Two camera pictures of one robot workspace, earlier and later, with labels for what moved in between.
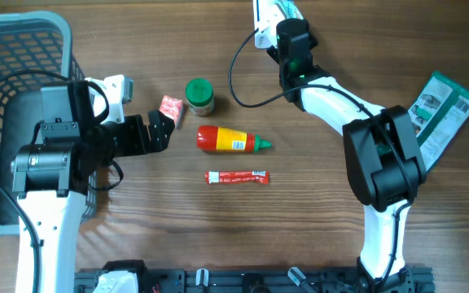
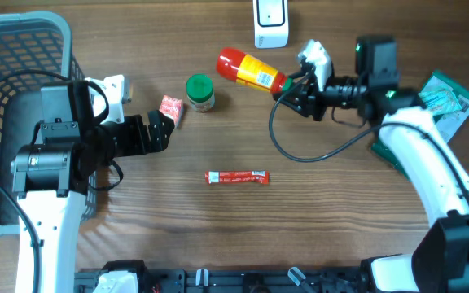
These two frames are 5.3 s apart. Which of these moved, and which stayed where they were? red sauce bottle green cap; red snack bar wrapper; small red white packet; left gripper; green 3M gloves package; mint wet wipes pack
Moved: red sauce bottle green cap; mint wet wipes pack
Stayed: left gripper; red snack bar wrapper; green 3M gloves package; small red white packet
